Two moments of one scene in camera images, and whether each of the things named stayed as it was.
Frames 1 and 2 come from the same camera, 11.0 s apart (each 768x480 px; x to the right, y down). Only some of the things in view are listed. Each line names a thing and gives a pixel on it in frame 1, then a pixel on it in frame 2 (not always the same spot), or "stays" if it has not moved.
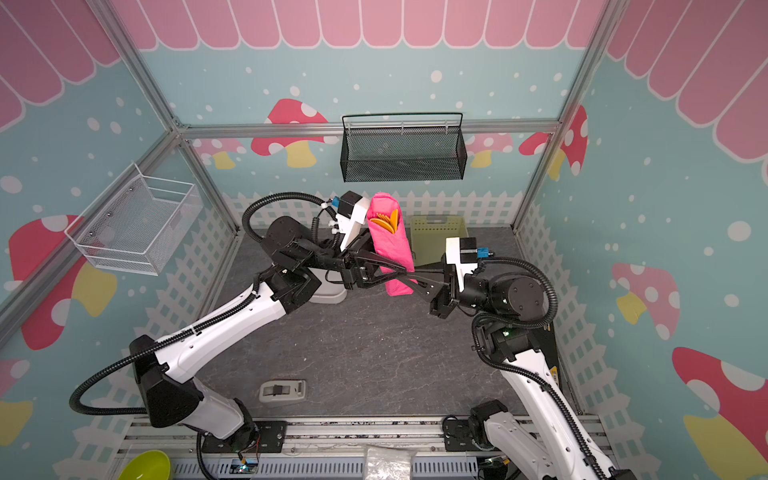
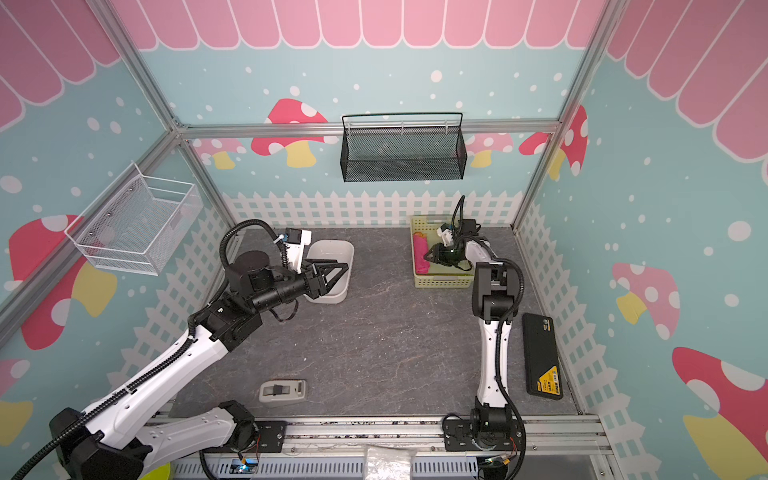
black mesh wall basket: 403,147 stays
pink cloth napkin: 391,245 -> 421,249
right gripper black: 444,294 -> 447,255
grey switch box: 282,390 stays
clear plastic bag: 382,463 stays
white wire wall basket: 137,224 stays
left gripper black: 354,271 -> 318,286
